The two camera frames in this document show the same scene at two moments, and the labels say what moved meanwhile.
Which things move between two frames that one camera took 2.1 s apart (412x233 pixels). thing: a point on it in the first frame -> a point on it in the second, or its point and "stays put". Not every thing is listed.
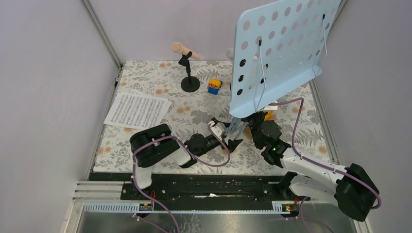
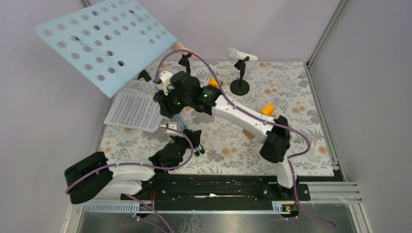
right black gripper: (260, 112) -> (163, 101)
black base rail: (203, 187) stays put
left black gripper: (232, 144) -> (195, 137)
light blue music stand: (277, 49) -> (104, 42)
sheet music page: (138, 110) stays put
